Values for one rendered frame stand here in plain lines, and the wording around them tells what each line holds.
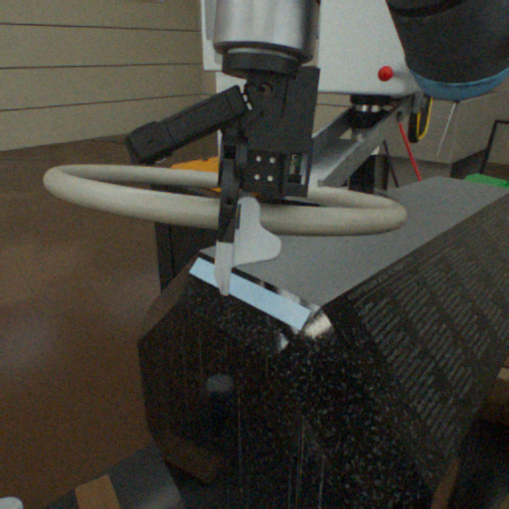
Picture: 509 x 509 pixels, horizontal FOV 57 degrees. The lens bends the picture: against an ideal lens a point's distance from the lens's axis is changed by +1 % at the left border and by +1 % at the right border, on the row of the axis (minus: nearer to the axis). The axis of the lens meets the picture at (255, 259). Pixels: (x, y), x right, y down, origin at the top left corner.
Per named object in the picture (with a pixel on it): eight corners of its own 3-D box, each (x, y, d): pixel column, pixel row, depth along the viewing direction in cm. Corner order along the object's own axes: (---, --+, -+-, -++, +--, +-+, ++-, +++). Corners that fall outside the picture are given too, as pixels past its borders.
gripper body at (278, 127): (306, 206, 41) (326, 60, 39) (209, 196, 41) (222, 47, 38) (294, 197, 49) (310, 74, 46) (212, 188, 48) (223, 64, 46)
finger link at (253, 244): (277, 302, 41) (287, 198, 41) (211, 296, 41) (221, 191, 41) (273, 298, 45) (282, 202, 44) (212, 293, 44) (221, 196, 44)
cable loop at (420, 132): (418, 137, 188) (430, 50, 175) (426, 138, 187) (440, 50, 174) (404, 147, 170) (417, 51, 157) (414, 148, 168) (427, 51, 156)
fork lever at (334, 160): (360, 105, 142) (361, 88, 140) (426, 109, 134) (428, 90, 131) (248, 194, 92) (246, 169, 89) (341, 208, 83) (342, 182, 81)
